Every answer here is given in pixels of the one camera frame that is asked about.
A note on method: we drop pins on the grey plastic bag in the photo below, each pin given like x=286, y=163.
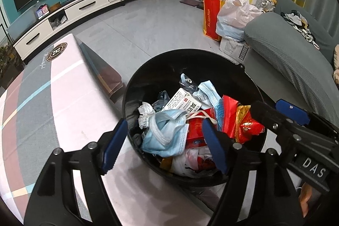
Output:
x=160, y=101

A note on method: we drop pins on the red cigarette box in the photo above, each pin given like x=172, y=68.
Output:
x=196, y=130

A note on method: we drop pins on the large white plastic bag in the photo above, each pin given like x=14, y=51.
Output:
x=233, y=14

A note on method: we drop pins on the red gold snack packet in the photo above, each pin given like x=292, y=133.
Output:
x=238, y=122

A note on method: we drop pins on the white tissue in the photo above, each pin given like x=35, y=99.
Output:
x=145, y=114

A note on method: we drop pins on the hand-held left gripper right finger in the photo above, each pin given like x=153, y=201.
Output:
x=215, y=146

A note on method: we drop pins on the grey sofa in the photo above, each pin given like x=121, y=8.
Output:
x=280, y=43

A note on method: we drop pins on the red shopping bag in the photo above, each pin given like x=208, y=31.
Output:
x=210, y=19

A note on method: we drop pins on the blue face mask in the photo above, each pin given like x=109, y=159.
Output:
x=164, y=136

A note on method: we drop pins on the dark floor mat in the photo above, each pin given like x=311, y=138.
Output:
x=192, y=2

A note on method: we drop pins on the dark plastic wrapper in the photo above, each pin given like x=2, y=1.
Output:
x=188, y=81

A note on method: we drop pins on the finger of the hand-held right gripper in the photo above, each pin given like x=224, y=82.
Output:
x=291, y=110
x=272, y=120

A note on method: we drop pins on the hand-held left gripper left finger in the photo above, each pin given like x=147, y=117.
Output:
x=114, y=146

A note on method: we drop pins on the white tv cabinet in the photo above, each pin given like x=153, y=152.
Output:
x=87, y=3

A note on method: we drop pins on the person's right hand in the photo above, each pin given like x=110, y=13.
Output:
x=307, y=197

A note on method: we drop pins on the leafy plant in black planter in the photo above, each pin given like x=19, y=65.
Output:
x=5, y=56

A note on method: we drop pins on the black round bin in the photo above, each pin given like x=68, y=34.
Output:
x=159, y=69

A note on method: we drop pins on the black white clothes pile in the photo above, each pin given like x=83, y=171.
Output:
x=299, y=22

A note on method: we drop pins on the cardboard box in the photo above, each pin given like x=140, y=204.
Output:
x=233, y=48

